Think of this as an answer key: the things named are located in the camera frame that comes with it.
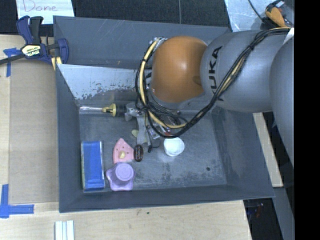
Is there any dark brown oval toy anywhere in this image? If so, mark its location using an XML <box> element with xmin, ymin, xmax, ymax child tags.
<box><xmin>134</xmin><ymin>144</ymin><xmax>144</xmax><ymax>163</ymax></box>

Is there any pink toy pizza slice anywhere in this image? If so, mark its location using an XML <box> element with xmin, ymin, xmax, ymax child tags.
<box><xmin>112</xmin><ymin>137</ymin><xmax>135</xmax><ymax>165</ymax></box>

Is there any white cup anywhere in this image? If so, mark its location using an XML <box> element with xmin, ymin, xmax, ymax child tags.
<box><xmin>163</xmin><ymin>136</ymin><xmax>186</xmax><ymax>158</ymax></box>

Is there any clear tube with yellow cap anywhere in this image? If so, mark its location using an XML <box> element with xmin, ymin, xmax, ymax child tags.
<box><xmin>79</xmin><ymin>103</ymin><xmax>126</xmax><ymax>118</ymax></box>

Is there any purple star-shaped cup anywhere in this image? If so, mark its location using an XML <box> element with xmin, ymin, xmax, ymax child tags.
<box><xmin>105</xmin><ymin>162</ymin><xmax>137</xmax><ymax>192</ymax></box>

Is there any blue sponge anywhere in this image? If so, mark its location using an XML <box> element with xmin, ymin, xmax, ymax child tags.
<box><xmin>80</xmin><ymin>140</ymin><xmax>106</xmax><ymax>192</ymax></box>

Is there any grey metal bin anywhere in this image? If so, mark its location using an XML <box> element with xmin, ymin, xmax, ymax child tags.
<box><xmin>52</xmin><ymin>15</ymin><xmax>276</xmax><ymax>214</ymax></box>

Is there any brown cardboard board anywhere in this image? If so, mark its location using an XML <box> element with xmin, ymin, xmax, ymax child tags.
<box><xmin>8</xmin><ymin>58</ymin><xmax>60</xmax><ymax>205</ymax></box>

